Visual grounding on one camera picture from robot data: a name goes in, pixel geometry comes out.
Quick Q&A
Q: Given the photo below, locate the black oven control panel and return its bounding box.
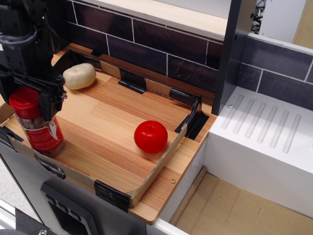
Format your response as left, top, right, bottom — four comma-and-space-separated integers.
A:
40, 183, 99, 235

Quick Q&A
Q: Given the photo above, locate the red toy apple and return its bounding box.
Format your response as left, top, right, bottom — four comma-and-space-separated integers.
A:
134, 120, 168, 154

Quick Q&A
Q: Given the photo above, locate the cream toy garlic bulb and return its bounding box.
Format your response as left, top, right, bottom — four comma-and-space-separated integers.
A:
63, 63, 96, 90

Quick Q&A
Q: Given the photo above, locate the red lidded basil spice bottle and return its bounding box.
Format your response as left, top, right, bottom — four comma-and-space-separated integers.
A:
9, 86, 65, 158

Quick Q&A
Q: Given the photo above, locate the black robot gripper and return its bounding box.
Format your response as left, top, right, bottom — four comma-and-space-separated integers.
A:
0, 0, 67, 121

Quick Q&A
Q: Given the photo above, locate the cardboard fence with black tape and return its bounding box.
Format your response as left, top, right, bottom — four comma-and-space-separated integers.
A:
0, 48, 210, 213

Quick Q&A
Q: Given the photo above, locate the wooden ledge shelf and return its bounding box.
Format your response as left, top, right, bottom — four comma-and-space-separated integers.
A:
83, 0, 227, 41

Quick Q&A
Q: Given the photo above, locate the dark grey vertical post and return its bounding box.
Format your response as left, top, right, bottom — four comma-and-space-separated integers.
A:
212, 0, 256, 116

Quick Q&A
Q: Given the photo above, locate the white sink drainboard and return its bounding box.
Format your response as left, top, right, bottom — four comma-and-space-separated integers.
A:
204, 87, 313, 217

